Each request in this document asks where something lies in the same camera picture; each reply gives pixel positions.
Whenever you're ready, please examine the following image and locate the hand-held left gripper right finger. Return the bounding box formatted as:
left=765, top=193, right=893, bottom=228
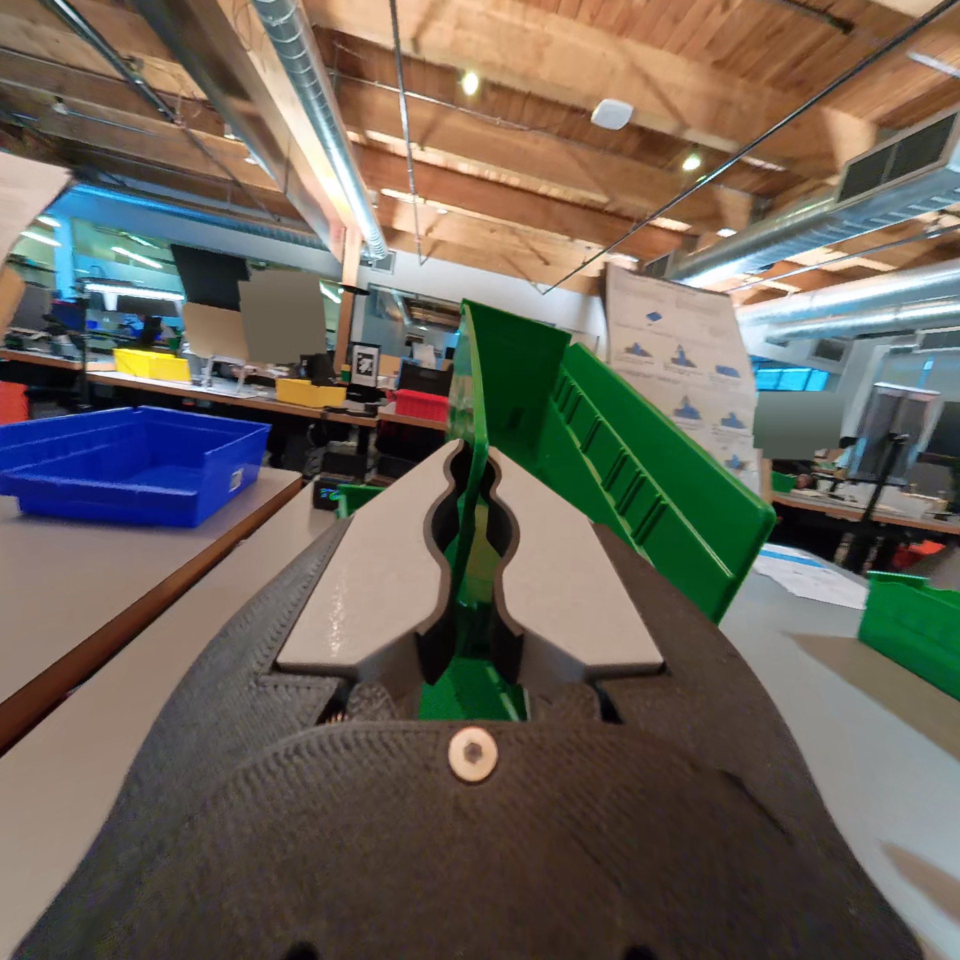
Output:
left=491, top=456, right=666, bottom=685

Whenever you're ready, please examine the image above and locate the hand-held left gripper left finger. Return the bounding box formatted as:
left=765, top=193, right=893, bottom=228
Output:
left=276, top=440, right=469, bottom=685

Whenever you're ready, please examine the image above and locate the green plastic bin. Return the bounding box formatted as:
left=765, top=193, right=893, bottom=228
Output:
left=858, top=571, right=960, bottom=708
left=418, top=300, right=778, bottom=723
left=335, top=483, right=388, bottom=520

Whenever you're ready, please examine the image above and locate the large yellow plastic bin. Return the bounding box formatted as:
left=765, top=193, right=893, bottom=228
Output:
left=274, top=377, right=348, bottom=411
left=112, top=347, right=192, bottom=382

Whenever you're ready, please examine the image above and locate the printed paper sheet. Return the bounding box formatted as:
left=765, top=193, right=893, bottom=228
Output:
left=750, top=543, right=873, bottom=611

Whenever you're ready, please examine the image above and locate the long wooden workbench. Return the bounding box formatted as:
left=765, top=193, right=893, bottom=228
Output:
left=0, top=348, right=451, bottom=432

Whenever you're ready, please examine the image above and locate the blue plastic bin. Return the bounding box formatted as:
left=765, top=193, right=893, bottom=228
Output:
left=0, top=405, right=273, bottom=529

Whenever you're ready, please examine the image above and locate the instruction poster board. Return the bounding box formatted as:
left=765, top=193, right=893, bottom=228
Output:
left=603, top=262, right=760, bottom=490

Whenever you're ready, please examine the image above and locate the grey monitor on stand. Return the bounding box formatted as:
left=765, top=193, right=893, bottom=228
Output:
left=849, top=381, right=944, bottom=483

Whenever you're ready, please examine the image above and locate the large silver ventilation duct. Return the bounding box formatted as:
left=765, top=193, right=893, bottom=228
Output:
left=666, top=105, right=960, bottom=285

